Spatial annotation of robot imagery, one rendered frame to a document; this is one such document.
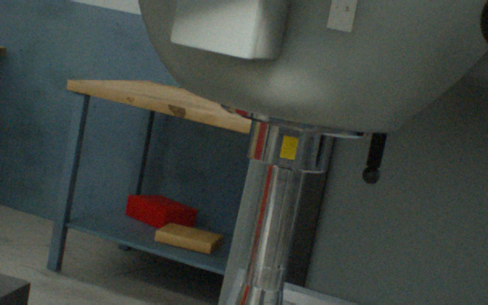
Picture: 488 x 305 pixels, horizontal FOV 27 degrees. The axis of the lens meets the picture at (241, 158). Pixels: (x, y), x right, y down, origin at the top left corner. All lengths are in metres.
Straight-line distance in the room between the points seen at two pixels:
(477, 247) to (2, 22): 5.09
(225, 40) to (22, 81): 5.36
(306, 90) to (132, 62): 4.95
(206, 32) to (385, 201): 0.52
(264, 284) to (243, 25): 0.19
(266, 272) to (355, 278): 0.39
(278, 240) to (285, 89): 0.12
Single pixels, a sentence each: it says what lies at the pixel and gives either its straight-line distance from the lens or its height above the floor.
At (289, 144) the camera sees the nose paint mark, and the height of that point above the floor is 1.29.
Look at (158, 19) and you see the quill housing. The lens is 0.52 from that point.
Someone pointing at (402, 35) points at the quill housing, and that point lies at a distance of 0.48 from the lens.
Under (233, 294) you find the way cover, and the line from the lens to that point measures 1.00.
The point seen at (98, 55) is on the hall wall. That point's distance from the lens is 5.54.
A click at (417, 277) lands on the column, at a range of 0.96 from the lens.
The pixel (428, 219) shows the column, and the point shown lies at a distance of 0.95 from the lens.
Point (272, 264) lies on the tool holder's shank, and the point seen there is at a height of 1.22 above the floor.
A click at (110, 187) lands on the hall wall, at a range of 5.53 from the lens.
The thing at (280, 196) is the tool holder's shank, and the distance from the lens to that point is 0.58.
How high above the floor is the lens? 1.36
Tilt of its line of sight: 9 degrees down
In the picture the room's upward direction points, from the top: 11 degrees clockwise
